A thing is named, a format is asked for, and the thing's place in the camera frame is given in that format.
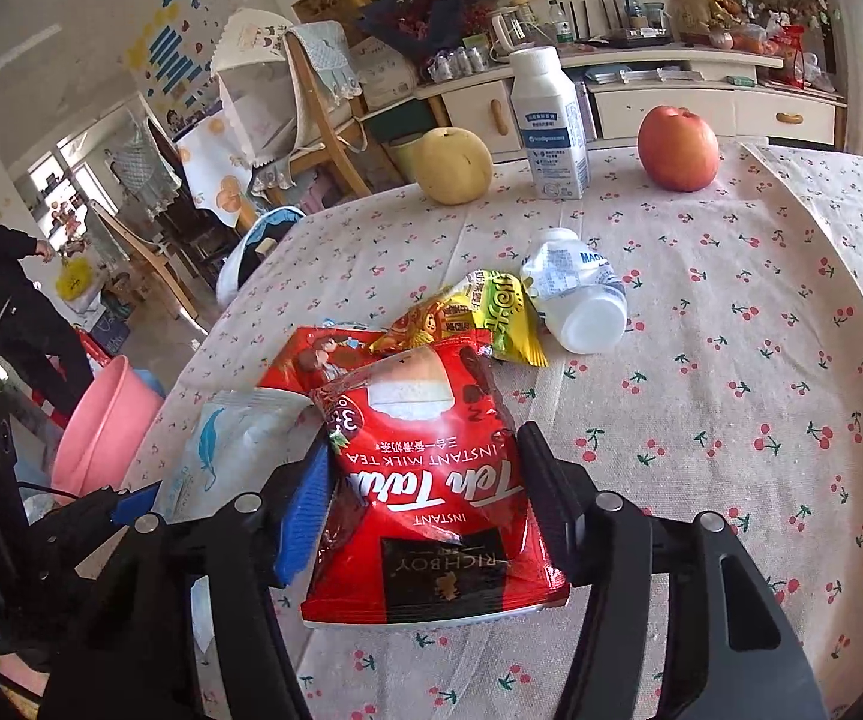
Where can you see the dark wrapped flower bouquet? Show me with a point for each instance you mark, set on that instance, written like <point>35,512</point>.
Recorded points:
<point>409,19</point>

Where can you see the blue yellow wall stickers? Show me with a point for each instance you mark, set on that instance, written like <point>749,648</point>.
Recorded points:
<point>169,52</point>

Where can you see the white blue-label milk bottle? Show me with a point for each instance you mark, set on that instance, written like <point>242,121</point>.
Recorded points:
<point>547,135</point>

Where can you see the pink plastic bucket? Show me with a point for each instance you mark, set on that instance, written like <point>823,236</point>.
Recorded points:
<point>101,427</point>

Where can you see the clear electric kettle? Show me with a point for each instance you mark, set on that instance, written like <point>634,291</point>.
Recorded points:
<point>510,34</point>

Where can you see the white printed sack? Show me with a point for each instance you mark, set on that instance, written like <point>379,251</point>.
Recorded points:
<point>382,67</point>

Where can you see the small white plastic bottle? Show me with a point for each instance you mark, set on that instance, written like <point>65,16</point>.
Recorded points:
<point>581,300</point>

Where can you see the black router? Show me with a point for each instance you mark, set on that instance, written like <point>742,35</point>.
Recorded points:
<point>637,34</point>

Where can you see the pack of small bottles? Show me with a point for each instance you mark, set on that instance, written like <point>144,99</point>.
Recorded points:
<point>461,60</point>

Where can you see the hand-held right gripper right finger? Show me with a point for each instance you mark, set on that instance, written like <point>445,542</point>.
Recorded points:
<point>544,487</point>

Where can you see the red milk tea packet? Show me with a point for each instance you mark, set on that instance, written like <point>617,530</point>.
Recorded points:
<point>431,510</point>

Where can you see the white cartoon print cloth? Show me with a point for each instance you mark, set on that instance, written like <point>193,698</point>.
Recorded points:
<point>251,37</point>

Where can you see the green-label water bottle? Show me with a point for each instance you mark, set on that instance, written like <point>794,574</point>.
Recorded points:
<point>560,26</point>

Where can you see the red cartoon snack packet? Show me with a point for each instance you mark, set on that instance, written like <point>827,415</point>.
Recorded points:
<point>304,364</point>

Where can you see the wooden chair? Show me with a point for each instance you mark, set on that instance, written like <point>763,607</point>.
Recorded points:
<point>341,157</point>
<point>161,270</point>

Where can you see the yellow plastic bag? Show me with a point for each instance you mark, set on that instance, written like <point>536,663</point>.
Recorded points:
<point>75,277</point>

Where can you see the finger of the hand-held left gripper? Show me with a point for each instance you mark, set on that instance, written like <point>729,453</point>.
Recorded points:
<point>135,504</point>

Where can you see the yellow green snack packet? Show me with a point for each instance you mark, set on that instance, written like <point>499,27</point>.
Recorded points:
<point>491,315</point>

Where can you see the yellow pear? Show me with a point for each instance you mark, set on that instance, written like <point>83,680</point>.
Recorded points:
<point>452,165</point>

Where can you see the blue lace chair cover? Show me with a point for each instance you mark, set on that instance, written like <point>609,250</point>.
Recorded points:
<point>330,64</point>

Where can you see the green waste bin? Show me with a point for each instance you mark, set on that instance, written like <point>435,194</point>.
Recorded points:
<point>401,127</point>

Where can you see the white blue wipes packet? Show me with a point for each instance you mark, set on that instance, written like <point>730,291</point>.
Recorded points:
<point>214,450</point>

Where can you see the golden sack ornament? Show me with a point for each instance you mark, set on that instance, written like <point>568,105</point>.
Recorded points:
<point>693,11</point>

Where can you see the red apple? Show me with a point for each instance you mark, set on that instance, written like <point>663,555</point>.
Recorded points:
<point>678,150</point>

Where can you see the cherry print tablecloth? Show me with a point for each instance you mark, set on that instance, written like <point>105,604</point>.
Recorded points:
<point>701,390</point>

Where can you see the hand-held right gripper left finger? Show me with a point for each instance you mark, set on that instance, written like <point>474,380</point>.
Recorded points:
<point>304,517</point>

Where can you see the blue white helmet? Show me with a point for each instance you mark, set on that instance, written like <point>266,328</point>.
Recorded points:
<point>251,255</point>

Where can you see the grey lace chair cover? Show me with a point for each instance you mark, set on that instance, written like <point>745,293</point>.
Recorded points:
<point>146,165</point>

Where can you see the white television cabinet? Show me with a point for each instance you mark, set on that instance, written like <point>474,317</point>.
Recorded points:
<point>671,106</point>

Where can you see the dining table orange print cloth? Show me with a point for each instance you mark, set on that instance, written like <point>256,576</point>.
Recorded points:
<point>214,172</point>

